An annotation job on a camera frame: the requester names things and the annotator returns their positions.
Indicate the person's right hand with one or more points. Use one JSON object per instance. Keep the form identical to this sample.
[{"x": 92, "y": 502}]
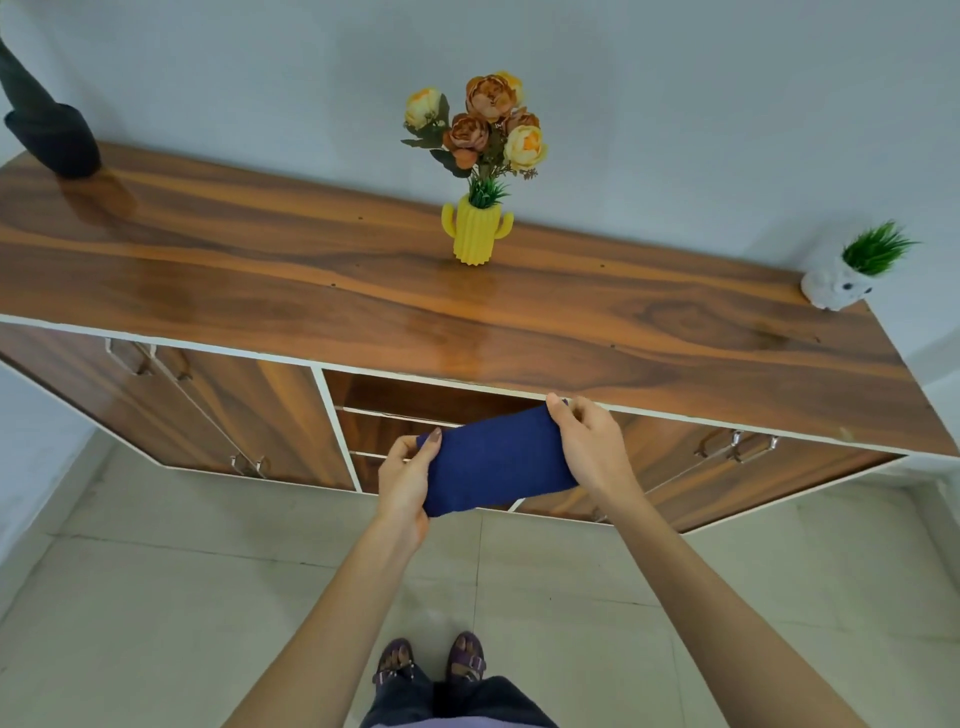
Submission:
[{"x": 600, "y": 457}]

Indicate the person's left hand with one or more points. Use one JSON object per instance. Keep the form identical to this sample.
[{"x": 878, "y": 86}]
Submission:
[{"x": 401, "y": 487}]

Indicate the blue cloth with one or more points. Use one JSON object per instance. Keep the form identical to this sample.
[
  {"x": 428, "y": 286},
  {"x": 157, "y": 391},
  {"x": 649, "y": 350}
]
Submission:
[{"x": 495, "y": 457}]

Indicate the wooden cabinet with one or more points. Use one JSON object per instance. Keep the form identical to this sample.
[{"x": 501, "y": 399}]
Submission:
[{"x": 300, "y": 262}]

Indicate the person's left forearm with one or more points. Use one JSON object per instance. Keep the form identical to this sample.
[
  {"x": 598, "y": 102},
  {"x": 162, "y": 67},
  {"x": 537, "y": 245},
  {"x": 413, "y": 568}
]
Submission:
[{"x": 330, "y": 637}]

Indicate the person's right forearm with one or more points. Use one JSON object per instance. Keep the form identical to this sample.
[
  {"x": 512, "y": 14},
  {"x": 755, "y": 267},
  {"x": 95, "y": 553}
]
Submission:
[{"x": 720, "y": 622}]

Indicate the beige tiled floor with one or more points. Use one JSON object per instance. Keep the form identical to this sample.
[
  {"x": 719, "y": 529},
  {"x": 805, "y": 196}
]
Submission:
[{"x": 187, "y": 600}]

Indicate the purple sandal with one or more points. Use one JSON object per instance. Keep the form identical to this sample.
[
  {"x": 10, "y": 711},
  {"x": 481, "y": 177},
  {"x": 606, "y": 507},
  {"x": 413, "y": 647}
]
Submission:
[
  {"x": 466, "y": 656},
  {"x": 394, "y": 660}
]

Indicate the blue denim jeans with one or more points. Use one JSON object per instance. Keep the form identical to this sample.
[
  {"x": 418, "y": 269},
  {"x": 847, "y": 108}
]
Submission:
[{"x": 480, "y": 705}]

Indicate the yellow cactus vase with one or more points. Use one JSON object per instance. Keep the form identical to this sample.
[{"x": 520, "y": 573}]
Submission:
[{"x": 474, "y": 232}]

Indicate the white animal face pot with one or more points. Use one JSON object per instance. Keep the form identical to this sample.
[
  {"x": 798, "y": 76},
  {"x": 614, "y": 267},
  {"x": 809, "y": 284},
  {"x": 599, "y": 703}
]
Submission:
[{"x": 832, "y": 289}]

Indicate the green artificial grass plant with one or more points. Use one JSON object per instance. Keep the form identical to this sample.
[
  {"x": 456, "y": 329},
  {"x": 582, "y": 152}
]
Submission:
[{"x": 874, "y": 251}]

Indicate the orange artificial flower bouquet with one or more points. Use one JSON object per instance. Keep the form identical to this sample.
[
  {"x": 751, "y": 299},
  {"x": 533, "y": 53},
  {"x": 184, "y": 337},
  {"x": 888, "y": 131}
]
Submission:
[{"x": 487, "y": 97}]

